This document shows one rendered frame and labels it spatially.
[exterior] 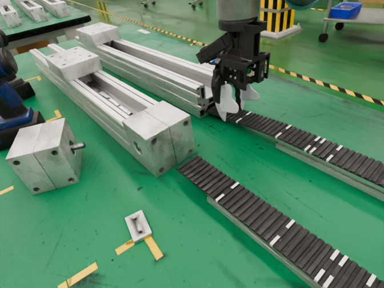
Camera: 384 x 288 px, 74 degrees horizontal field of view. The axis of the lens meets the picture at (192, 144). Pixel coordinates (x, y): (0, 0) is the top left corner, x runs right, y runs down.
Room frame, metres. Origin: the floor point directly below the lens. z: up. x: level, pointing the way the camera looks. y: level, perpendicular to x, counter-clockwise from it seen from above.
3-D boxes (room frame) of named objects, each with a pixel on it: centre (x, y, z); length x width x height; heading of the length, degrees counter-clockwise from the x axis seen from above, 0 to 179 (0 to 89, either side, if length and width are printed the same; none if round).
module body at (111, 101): (0.78, 0.32, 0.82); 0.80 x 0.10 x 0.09; 35
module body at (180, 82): (0.89, 0.16, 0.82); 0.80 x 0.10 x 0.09; 35
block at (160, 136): (0.42, 0.05, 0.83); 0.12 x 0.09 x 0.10; 125
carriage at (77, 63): (0.78, 0.32, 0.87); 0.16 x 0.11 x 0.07; 35
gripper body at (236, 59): (0.48, -0.12, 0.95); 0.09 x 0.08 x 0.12; 35
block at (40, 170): (0.41, 0.27, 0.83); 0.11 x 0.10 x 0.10; 101
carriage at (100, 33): (1.09, 0.30, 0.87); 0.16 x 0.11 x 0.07; 35
